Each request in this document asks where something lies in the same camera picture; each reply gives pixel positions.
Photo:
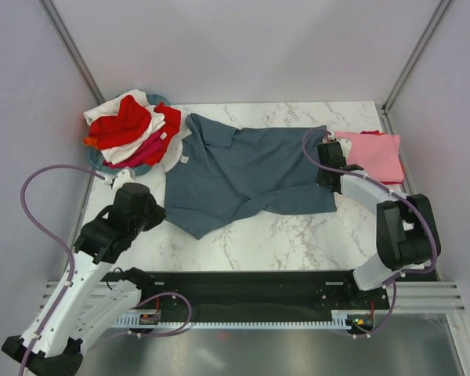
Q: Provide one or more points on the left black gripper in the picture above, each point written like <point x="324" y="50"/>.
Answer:
<point x="158" y="215"/>

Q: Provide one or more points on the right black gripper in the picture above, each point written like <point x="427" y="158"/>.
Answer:
<point x="319" y="182"/>

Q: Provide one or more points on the grey-blue t shirt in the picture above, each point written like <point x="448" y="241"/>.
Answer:
<point x="226" y="174"/>

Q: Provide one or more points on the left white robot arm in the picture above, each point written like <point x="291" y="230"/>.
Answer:
<point x="57" y="341"/>

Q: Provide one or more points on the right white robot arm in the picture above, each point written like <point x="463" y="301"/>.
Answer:
<point x="407" y="240"/>

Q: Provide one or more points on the folded pink t shirt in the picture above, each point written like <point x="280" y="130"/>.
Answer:
<point x="375" y="154"/>

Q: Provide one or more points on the magenta t shirt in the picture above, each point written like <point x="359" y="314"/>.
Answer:
<point x="154" y="144"/>

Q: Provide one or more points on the teal laundry basket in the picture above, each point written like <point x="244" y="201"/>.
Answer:
<point x="117" y="164"/>

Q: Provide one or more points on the white t shirt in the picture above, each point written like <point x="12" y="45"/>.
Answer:
<point x="119" y="126"/>

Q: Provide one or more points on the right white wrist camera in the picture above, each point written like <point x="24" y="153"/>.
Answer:
<point x="345" y="144"/>

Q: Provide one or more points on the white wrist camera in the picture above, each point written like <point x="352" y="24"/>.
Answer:
<point x="115" y="182"/>
<point x="345" y="144"/>

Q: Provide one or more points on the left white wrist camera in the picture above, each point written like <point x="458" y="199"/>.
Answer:
<point x="115" y="182"/>

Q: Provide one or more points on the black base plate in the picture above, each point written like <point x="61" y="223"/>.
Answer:
<point x="260" y="297"/>

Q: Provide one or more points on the white slotted cable duct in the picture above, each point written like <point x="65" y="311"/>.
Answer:
<point x="338" y="322"/>

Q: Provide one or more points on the aluminium rail profile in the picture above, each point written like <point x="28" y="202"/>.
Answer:
<point x="411" y="297"/>

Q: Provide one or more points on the right aluminium frame post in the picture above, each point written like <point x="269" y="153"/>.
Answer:
<point x="426" y="36"/>

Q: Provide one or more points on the aluminium frame post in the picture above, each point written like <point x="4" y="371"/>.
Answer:
<point x="426" y="36"/>
<point x="55" y="18"/>

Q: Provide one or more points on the left aluminium frame post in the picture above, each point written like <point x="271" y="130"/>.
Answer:
<point x="55" y="18"/>

